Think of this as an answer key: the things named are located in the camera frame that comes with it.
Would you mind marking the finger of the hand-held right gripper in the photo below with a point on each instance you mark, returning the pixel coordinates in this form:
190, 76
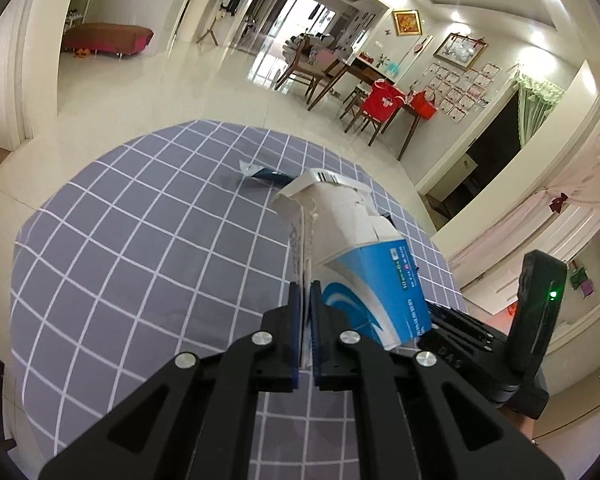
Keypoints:
460, 327

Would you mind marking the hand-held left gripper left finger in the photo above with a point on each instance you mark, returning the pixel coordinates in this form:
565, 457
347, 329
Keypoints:
295, 330

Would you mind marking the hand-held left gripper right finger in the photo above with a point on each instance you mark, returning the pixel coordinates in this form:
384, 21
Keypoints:
316, 330

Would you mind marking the white and blue paper carton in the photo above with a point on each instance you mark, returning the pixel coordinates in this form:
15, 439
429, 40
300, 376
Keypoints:
360, 240

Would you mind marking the blue foil wrapper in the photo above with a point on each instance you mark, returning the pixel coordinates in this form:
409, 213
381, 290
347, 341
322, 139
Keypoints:
270, 175

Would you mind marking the pink lace curtain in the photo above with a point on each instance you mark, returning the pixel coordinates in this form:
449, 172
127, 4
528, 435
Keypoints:
520, 210

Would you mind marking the dark red bow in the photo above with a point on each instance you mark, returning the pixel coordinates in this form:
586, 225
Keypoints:
559, 202

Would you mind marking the grey checked tablecloth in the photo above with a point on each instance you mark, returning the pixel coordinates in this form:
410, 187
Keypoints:
130, 240

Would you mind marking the green valance curtain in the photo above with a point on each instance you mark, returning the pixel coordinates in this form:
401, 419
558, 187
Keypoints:
535, 105

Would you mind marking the wooden chair with red cover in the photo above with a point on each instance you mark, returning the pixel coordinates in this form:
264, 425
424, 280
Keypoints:
372, 130

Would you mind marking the red bag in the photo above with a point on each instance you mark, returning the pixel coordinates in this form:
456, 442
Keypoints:
422, 105

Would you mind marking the red shirt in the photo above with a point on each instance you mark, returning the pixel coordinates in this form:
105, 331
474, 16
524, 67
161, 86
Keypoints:
380, 102

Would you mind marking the wooden dining table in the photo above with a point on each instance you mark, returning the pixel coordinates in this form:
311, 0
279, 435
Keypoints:
352, 65

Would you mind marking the wooden dining chair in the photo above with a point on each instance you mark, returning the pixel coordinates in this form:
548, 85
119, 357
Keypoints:
300, 62

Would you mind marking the framed painting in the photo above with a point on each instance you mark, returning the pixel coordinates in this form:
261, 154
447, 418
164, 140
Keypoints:
460, 50

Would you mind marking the red gold diamond picture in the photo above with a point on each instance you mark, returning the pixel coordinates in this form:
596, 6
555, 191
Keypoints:
407, 22

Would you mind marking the wooden coat stand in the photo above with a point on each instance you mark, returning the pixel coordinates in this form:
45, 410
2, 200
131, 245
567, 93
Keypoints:
210, 30

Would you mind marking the red upholstered bench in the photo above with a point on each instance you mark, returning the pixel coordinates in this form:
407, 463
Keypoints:
110, 35

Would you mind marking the orange slippers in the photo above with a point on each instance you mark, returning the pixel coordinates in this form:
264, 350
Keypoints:
84, 52

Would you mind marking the group of wall certificates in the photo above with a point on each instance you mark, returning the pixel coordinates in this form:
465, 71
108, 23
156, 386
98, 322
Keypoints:
460, 90

